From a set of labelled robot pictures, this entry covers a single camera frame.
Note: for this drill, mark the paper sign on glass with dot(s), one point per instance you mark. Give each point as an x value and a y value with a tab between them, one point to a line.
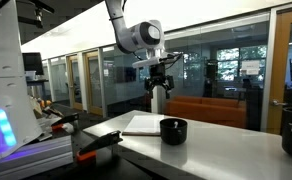
250	67

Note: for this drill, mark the black monitor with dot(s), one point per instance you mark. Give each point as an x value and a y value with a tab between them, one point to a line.
33	62

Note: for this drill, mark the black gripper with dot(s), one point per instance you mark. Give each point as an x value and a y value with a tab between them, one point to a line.
158	78

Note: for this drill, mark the wooden door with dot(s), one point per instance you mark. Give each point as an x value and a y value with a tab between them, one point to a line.
281	74
93	83

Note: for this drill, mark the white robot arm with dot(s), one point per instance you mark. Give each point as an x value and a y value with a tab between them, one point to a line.
145	35

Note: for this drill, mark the black mug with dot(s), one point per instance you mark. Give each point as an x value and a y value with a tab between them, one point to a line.
173	131

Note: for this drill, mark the near wooden door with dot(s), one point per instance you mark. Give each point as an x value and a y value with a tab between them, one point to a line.
281	74

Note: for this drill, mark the orange sofa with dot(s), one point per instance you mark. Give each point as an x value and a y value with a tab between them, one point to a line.
228	112

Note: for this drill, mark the far wooden door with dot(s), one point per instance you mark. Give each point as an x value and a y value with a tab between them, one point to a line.
93	83

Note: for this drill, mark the black orange clamp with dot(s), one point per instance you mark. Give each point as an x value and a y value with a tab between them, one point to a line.
89	151

